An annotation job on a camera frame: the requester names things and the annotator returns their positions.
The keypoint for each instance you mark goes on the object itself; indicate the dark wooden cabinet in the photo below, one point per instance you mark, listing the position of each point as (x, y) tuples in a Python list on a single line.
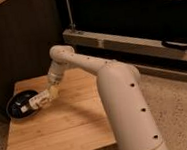
[(28, 29)]

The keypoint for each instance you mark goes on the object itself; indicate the black ceramic bowl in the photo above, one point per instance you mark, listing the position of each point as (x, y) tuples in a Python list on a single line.
[(18, 106)]

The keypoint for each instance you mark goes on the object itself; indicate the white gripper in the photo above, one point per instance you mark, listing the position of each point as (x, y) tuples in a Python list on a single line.
[(52, 86)]

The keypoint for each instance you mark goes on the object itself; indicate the white plastic bottle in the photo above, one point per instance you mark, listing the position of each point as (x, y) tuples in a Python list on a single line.
[(37, 101)]

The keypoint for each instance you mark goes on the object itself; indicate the metal pole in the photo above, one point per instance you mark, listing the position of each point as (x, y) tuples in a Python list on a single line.
[(71, 22)]

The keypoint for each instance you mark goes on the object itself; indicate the grey metal beam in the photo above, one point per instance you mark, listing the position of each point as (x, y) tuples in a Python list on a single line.
[(122, 43)]

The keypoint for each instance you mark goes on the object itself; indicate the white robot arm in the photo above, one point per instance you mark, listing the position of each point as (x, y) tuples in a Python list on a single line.
[(129, 116)]

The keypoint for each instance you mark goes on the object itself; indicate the wooden table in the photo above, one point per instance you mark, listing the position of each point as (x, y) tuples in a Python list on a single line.
[(74, 121)]

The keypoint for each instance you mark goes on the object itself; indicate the black handle object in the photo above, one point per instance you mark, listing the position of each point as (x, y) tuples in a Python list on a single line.
[(174, 45)]

